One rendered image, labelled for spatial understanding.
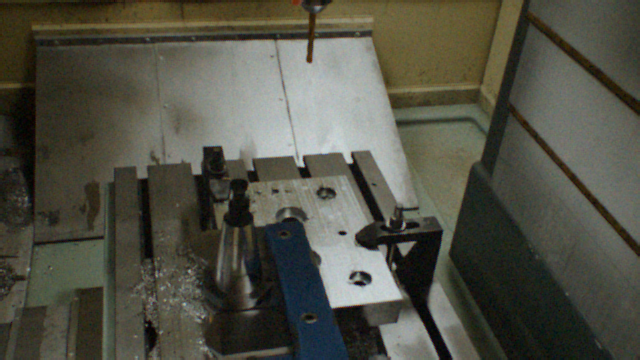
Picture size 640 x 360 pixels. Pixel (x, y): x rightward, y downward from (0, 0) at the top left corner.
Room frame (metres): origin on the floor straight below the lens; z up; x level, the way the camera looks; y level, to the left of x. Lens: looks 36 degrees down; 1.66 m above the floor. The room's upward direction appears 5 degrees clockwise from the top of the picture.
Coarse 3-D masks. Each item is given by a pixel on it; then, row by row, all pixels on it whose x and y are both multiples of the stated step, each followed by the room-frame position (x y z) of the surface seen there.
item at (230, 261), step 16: (224, 224) 0.44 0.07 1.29; (240, 224) 0.43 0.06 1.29; (224, 240) 0.43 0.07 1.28; (240, 240) 0.43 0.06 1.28; (256, 240) 0.44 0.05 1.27; (224, 256) 0.43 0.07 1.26; (240, 256) 0.43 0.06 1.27; (256, 256) 0.44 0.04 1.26; (224, 272) 0.43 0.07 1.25; (240, 272) 0.42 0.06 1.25; (256, 272) 0.43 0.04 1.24; (224, 288) 0.42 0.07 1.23; (240, 288) 0.42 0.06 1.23
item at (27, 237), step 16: (0, 128) 1.49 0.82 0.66; (16, 128) 1.50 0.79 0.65; (32, 128) 1.52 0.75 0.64; (0, 144) 1.42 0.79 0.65; (16, 144) 1.43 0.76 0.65; (0, 160) 1.35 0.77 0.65; (16, 160) 1.36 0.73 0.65; (32, 160) 1.38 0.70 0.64; (0, 176) 1.29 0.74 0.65; (0, 224) 1.13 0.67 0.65; (0, 240) 1.08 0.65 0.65; (16, 240) 1.09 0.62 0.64; (32, 240) 1.10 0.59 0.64; (0, 256) 1.03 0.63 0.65; (16, 256) 1.04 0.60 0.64; (16, 288) 0.95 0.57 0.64; (0, 304) 0.90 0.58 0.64; (16, 304) 0.91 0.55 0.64; (0, 320) 0.87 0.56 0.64
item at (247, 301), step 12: (264, 264) 0.46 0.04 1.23; (204, 276) 0.45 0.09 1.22; (264, 276) 0.46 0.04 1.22; (204, 288) 0.43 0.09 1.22; (216, 288) 0.43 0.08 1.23; (264, 288) 0.43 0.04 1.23; (204, 300) 0.43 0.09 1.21; (216, 300) 0.42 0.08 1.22; (228, 300) 0.41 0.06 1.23; (240, 300) 0.41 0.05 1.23; (252, 300) 0.42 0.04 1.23; (264, 300) 0.43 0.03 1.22; (216, 312) 0.42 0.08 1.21
